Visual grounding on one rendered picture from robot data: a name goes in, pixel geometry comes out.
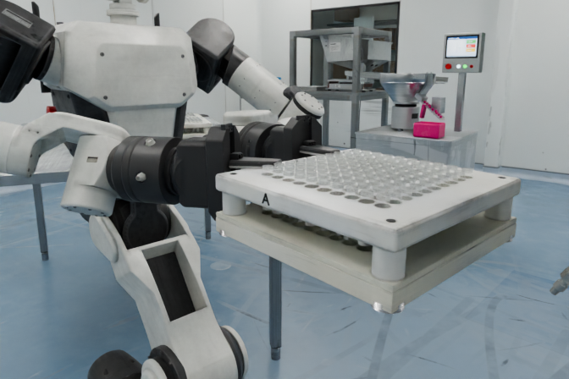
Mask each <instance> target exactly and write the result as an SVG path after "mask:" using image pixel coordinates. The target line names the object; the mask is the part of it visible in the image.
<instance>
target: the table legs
mask: <svg viewBox="0 0 569 379"><path fill-rule="evenodd" d="M32 187H33V194H34V201H35V208H36V221H37V228H38V235H39V242H40V249H41V258H42V260H43V261H47V260H49V255H48V243H47V230H46V223H45V215H44V208H43V200H42V193H41V184H33V185H32ZM204 223H205V232H206V239H210V238H211V231H212V230H211V215H210V214H209V212H208V209H206V208H204ZM269 331H270V345H271V359H272V360H279V359H280V347H282V261H278V260H276V259H274V258H273V257H271V256H270V257H269Z"/></svg>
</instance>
